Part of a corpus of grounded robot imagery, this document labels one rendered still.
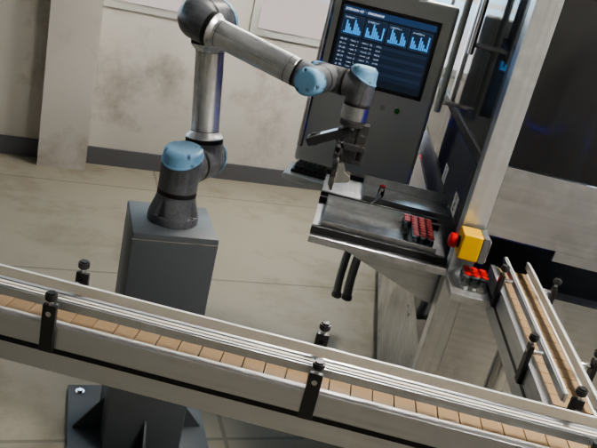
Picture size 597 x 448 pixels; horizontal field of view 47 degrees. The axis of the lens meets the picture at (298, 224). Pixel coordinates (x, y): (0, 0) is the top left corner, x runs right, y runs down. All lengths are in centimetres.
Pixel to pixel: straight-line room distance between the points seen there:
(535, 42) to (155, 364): 120
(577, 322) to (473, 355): 30
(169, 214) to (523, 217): 99
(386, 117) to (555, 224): 111
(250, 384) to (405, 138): 185
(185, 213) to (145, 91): 284
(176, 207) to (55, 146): 276
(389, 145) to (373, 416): 183
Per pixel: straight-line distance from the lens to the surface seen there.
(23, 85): 483
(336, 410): 120
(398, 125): 287
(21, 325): 128
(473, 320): 205
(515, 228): 196
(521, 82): 186
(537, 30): 185
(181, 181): 201
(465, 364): 212
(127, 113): 486
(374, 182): 257
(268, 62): 186
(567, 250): 201
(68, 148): 475
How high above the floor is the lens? 159
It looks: 21 degrees down
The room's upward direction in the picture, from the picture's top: 13 degrees clockwise
